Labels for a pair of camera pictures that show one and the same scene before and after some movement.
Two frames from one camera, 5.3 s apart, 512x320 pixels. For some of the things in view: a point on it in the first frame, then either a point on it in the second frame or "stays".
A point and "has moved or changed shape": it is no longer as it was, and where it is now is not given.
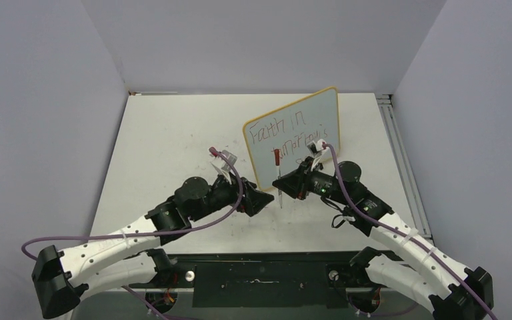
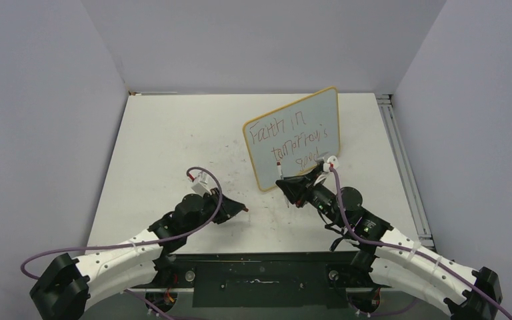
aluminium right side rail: x=387 y=109 stays
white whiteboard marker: x=277 y=155 has moved or changed shape
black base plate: x=266 y=279 stays
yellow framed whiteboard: x=291 y=130 stays
